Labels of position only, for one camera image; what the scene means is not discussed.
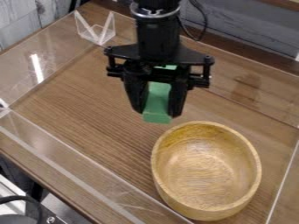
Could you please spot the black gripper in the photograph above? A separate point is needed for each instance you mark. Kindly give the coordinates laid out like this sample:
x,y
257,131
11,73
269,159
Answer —
x,y
158,48

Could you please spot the clear acrylic corner bracket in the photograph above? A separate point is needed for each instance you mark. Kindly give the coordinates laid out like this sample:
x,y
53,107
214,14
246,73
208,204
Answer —
x,y
98,34

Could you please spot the green rectangular block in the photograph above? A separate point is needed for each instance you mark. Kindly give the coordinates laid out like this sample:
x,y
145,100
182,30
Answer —
x,y
157,104

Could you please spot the brown wooden bowl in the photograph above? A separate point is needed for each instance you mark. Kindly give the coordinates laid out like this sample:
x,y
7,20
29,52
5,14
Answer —
x,y
208,170

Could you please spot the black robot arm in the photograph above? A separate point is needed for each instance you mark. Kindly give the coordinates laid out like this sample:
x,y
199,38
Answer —
x,y
158,68

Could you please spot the clear acrylic tray wall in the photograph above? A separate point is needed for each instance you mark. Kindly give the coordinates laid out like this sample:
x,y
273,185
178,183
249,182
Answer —
x,y
89,152

